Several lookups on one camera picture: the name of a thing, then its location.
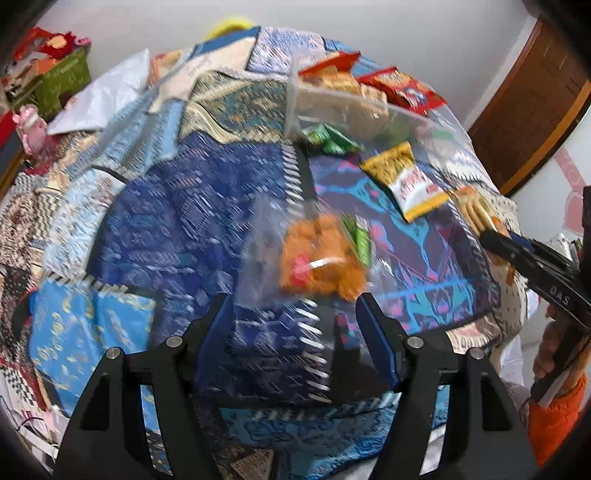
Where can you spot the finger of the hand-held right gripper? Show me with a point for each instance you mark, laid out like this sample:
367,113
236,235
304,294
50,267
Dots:
524,243
503,249

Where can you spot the pink toy figure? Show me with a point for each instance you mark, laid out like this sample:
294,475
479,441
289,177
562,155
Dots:
32,129

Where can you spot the orange patterned bag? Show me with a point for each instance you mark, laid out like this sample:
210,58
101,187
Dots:
165,67

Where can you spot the red box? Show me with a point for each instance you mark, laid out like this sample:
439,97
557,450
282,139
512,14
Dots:
4,129

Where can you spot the white plastic bag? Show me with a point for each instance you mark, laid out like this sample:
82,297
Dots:
101,101

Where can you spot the person's right hand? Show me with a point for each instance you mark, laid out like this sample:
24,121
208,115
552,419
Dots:
547,346

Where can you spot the brown wooden door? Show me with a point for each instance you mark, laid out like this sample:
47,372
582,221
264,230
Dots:
531,101

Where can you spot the yellow white snack packet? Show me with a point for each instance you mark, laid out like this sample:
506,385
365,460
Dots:
406,180

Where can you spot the yellow foam tube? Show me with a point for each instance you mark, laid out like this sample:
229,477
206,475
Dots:
228,25

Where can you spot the green storage box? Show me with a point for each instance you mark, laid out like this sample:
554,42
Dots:
60,87

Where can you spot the person's right forearm orange sleeve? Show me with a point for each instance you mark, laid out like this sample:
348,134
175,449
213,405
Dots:
554,429

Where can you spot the clear bag of orange snacks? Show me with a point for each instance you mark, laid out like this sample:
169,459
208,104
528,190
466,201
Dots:
318,258

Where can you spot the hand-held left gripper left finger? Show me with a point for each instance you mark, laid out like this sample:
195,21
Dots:
220,318

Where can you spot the red snack packet with picture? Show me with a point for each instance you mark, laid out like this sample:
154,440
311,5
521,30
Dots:
406,90

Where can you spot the yellow cracker packet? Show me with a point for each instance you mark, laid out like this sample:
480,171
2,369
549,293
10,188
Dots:
475,207

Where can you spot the white wardrobe door pink hearts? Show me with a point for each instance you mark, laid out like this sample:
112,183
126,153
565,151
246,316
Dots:
554,194

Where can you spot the blue patchwork printed blanket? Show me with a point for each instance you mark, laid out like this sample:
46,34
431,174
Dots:
175,221

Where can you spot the clear plastic container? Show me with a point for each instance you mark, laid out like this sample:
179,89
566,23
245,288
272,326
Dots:
351,106

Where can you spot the green snack packet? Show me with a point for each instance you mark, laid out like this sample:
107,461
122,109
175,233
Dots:
332,138

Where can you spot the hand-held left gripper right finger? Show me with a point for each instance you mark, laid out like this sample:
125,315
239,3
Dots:
376,332

